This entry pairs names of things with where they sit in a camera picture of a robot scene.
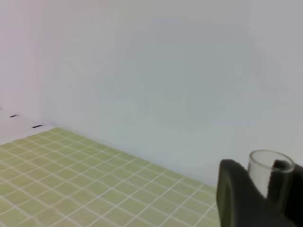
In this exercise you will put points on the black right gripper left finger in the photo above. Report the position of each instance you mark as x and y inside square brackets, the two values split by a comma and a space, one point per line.
[240, 204]

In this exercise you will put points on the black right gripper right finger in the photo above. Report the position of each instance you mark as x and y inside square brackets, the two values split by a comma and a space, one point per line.
[285, 190]

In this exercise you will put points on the clear glass test tube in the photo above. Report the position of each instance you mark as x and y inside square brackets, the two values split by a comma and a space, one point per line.
[260, 167]

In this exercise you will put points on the green checkered tablecloth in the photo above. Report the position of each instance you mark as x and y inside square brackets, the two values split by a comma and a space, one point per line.
[59, 179]

